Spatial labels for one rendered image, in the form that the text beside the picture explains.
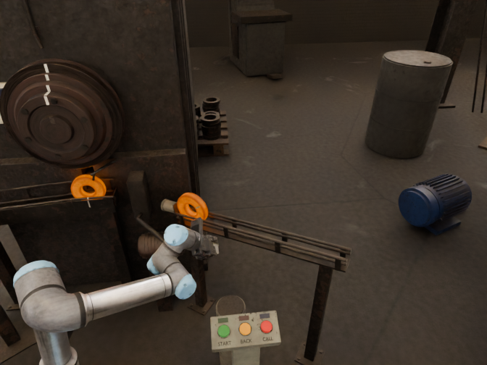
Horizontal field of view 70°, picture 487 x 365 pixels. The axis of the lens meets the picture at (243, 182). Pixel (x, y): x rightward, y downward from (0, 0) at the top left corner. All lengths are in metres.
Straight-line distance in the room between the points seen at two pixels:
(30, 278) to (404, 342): 1.76
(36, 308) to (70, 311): 0.08
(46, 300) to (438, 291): 2.08
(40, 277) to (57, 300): 0.10
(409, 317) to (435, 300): 0.23
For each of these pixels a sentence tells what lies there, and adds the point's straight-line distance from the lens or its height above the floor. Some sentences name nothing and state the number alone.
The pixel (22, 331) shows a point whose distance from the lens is 2.36.
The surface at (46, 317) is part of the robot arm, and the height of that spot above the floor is 0.93.
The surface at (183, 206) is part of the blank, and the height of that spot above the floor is 0.71.
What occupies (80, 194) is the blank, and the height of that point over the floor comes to 0.72.
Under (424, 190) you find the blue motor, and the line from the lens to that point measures 2.67.
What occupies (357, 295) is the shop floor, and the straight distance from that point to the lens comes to 2.27.
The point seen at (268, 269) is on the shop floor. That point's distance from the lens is 2.31.
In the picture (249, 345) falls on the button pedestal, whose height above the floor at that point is 0.58.
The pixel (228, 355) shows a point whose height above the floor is 0.26.
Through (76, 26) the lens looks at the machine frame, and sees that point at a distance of 1.67.
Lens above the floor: 1.72
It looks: 34 degrees down
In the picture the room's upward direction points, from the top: straight up
